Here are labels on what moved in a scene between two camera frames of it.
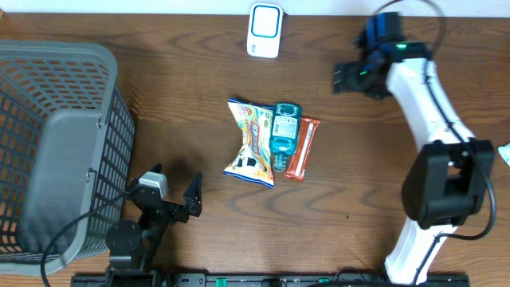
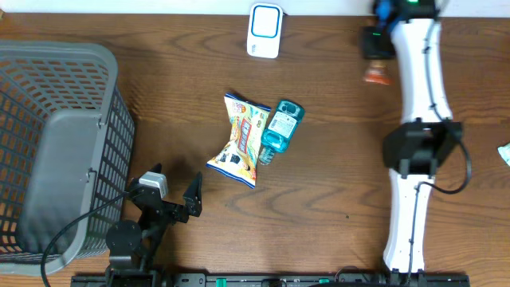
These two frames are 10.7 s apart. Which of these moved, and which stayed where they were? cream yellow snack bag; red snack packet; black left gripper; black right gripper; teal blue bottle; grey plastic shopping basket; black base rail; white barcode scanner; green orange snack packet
Moved: black right gripper; cream yellow snack bag; teal blue bottle; red snack packet
Stayed: grey plastic shopping basket; black base rail; green orange snack packet; white barcode scanner; black left gripper
